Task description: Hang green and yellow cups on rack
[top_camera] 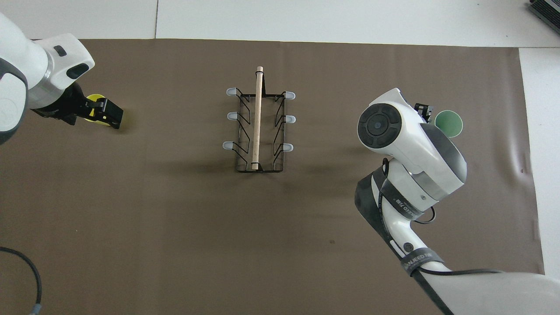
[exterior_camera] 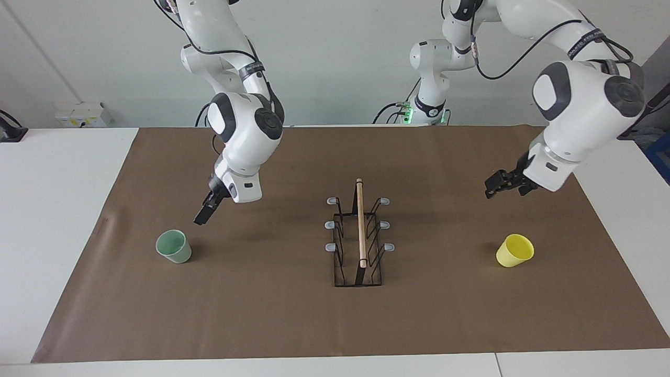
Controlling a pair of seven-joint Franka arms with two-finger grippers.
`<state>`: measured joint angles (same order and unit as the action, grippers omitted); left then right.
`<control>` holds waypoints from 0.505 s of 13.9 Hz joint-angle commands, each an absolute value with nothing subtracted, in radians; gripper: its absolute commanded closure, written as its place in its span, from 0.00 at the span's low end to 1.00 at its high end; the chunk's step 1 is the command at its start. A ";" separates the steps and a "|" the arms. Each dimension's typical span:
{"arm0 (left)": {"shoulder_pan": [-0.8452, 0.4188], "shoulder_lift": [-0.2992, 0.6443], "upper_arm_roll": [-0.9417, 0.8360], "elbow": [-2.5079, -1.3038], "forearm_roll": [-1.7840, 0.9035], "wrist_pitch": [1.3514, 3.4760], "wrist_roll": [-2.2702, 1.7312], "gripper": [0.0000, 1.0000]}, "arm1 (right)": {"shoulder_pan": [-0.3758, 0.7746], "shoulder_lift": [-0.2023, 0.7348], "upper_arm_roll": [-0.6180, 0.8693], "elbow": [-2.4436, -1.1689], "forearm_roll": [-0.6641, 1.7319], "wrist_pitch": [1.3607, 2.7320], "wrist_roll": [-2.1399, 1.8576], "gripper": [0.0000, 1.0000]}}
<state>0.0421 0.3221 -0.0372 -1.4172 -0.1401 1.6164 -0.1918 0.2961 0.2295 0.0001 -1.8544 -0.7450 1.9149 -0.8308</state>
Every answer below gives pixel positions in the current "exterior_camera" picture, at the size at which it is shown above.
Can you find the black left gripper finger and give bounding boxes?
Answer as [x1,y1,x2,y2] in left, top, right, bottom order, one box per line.
[485,181,522,200]
[485,169,517,190]

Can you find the blue box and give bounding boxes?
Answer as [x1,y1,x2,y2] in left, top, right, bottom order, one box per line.
[645,131,670,185]

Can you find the black clamp mount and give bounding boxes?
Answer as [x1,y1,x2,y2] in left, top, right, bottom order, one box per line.
[0,110,28,143]

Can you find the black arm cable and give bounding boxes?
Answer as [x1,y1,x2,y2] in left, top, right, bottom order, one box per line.
[154,0,286,124]
[468,0,635,82]

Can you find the yellow plastic cup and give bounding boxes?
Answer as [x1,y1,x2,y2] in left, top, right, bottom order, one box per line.
[496,234,535,268]

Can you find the pale green plastic cup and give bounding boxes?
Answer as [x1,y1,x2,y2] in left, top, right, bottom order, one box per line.
[155,229,193,264]

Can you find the white wall socket box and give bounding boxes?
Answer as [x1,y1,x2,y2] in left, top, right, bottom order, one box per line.
[55,102,113,128]

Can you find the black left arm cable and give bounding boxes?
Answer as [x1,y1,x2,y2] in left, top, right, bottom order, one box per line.
[468,0,635,82]

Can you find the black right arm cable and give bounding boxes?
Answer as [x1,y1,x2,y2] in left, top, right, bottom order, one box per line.
[154,0,286,124]

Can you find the black camera stand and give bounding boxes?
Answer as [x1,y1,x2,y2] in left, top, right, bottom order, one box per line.
[618,94,670,141]

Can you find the black left base cables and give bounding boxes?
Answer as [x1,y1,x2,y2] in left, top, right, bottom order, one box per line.
[373,79,452,126]

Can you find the black wire cup rack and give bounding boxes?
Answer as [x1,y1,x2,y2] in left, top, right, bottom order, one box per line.
[325,178,396,287]

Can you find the brown paper table mat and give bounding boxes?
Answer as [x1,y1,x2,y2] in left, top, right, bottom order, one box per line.
[30,126,670,363]

